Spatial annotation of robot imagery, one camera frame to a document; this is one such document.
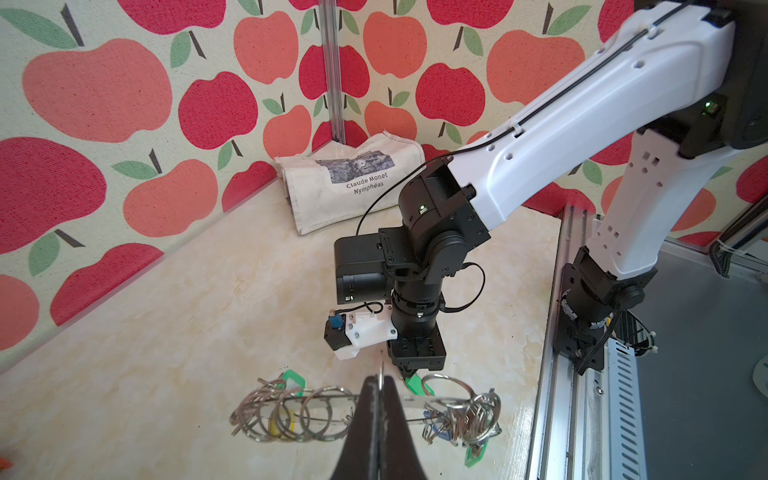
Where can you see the metal ring plate with keyrings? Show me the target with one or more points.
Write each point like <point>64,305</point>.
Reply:
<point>287,410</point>

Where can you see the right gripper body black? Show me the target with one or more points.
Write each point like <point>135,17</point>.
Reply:
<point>411,354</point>

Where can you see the green tag with silver key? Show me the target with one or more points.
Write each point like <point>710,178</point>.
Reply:
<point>419,385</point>

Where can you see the front aluminium rail base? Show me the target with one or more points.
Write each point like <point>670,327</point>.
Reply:
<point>586,426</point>

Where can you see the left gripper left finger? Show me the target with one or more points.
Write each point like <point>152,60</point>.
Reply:
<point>359,458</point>

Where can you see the right aluminium frame post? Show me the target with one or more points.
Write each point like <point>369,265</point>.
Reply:
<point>329,31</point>

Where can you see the canvas Monet tote bag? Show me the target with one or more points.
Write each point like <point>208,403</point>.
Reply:
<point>340,182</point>

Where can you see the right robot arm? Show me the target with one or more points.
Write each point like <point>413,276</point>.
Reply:
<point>686,81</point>

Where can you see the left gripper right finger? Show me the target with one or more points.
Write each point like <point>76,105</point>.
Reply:
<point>398,459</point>

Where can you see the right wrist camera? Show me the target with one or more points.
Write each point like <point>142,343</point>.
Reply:
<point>347,333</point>

